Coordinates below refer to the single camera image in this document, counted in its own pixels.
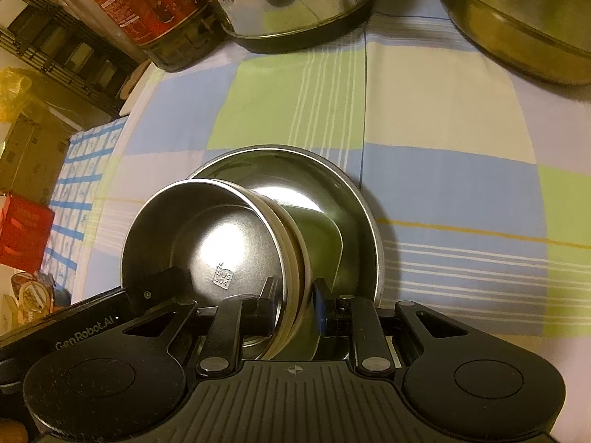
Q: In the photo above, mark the blue grid cloth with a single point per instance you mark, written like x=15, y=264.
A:
x=78, y=184

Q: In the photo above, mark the stainless steel steamer pot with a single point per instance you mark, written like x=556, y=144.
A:
x=517, y=23

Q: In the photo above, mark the cream plastic bowl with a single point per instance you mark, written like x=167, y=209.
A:
x=296, y=258

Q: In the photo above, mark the stainless steel bowl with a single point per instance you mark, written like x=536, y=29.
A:
x=221, y=240

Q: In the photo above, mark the red box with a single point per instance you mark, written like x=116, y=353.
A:
x=23, y=233

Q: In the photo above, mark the cardboard box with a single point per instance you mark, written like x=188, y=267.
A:
x=32, y=152

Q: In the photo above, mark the large shallow steel plate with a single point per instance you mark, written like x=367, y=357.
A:
x=332, y=184

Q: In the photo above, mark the stainless steel kettle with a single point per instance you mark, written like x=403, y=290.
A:
x=295, y=9

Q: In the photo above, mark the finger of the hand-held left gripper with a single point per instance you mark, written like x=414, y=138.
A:
x=152, y=288

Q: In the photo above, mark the cooking oil bottle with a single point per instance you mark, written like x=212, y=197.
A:
x=157, y=14

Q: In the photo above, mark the yellow plastic bag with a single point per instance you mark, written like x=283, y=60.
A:
x=14, y=94

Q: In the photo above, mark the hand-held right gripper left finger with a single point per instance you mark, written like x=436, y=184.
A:
x=268, y=309

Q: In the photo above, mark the clear lidded food cup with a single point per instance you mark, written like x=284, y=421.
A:
x=34, y=293

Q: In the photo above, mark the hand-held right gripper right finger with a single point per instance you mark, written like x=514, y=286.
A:
x=319, y=307

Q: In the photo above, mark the black folding rack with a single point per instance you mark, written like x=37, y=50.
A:
x=55, y=50

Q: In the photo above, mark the checked pastel tablecloth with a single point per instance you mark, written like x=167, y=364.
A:
x=438, y=157

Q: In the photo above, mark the green square plate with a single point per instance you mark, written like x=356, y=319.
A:
x=323, y=249

